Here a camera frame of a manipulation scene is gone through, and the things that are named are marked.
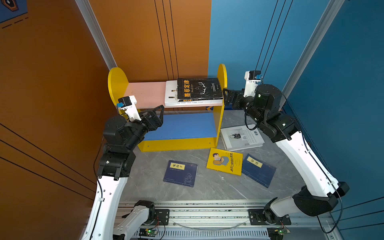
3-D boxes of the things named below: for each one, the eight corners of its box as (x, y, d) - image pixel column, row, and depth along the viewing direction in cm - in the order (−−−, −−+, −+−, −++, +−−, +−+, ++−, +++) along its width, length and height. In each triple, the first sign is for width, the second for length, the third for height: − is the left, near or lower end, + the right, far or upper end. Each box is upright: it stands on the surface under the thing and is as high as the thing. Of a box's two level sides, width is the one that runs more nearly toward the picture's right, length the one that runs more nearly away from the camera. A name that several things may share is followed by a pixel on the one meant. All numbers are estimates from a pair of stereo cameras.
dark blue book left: (163, 181, 87) (162, 180, 86) (170, 161, 95) (169, 159, 94) (194, 187, 85) (194, 186, 83) (198, 166, 93) (198, 164, 91)
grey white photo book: (225, 151, 99) (226, 148, 96) (219, 131, 110) (220, 128, 107) (263, 146, 101) (266, 143, 98) (254, 127, 112) (256, 123, 109)
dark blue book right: (236, 170, 91) (236, 169, 89) (244, 154, 98) (245, 152, 97) (268, 188, 84) (269, 187, 83) (274, 169, 92) (276, 167, 90)
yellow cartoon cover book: (205, 168, 92) (206, 166, 90) (209, 149, 101) (210, 147, 99) (241, 176, 89) (242, 174, 87) (242, 155, 98) (243, 153, 96)
